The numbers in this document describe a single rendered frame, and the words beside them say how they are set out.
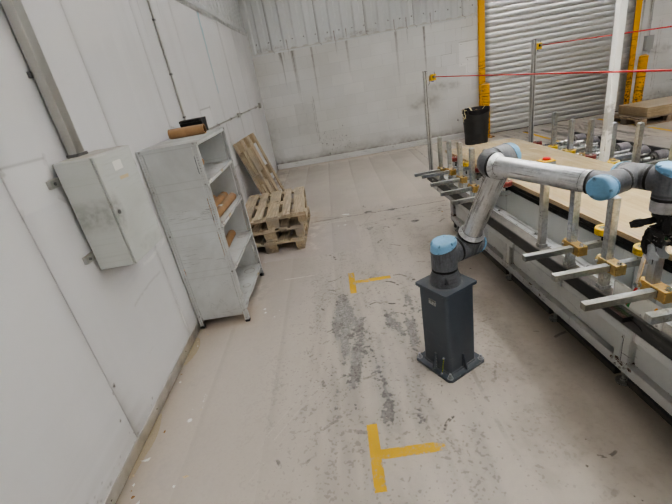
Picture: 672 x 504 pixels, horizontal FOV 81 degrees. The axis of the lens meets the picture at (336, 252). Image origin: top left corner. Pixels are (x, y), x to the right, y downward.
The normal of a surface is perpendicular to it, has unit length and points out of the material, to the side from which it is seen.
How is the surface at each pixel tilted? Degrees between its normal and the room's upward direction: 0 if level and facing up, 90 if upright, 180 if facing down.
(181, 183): 90
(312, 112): 90
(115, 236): 90
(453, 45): 90
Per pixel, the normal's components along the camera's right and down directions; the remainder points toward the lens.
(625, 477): -0.16, -0.90
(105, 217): 0.03, 0.41
